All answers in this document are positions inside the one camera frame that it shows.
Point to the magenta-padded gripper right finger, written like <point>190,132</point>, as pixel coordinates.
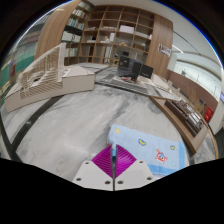
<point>133,173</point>

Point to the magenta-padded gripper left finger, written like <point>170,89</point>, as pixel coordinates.
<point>95,175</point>

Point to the light blue printed towel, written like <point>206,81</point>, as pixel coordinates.
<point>146,151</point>

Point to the brown model on wooden base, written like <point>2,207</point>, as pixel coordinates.
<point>186,116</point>

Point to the small white building model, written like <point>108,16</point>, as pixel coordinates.
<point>160,82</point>

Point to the white architectural model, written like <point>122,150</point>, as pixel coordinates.
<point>50,86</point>

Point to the black building model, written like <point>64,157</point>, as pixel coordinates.
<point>128,68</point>

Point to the bookshelf with teal books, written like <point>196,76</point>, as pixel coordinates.
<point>20,60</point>

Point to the wooden shelf unit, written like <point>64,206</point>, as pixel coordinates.
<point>110,33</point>

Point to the wall screen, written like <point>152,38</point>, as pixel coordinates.
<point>222,97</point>

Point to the wall poster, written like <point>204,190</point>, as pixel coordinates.
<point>164,50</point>

